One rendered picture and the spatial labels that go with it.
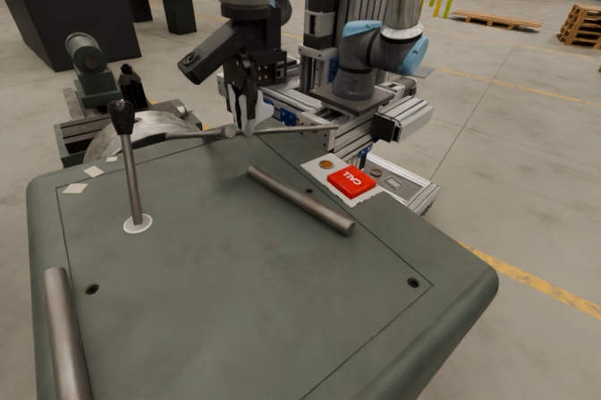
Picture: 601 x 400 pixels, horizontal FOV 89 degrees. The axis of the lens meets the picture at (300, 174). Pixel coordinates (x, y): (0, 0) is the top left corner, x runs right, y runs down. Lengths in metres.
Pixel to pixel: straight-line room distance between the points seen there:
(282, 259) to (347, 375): 0.15
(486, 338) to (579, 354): 0.45
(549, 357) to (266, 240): 1.87
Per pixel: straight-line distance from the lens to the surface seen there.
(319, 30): 1.25
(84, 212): 0.54
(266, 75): 0.52
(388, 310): 0.39
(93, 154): 0.81
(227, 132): 0.54
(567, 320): 2.35
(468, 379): 1.87
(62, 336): 0.39
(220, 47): 0.48
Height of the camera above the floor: 1.58
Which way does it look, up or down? 37 degrees down
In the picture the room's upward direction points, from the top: 3 degrees clockwise
